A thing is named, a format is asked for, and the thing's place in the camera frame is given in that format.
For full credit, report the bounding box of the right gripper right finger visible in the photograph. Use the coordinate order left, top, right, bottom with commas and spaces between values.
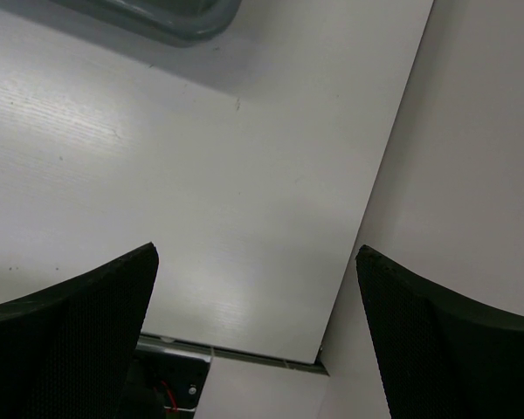
355, 245, 524, 418

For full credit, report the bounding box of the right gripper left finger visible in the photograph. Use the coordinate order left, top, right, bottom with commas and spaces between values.
0, 244, 159, 418

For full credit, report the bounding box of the grey plastic bin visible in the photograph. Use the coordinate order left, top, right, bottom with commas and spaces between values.
57, 0, 241, 47

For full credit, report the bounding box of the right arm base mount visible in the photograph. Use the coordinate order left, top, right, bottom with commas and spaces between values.
116, 350, 210, 419

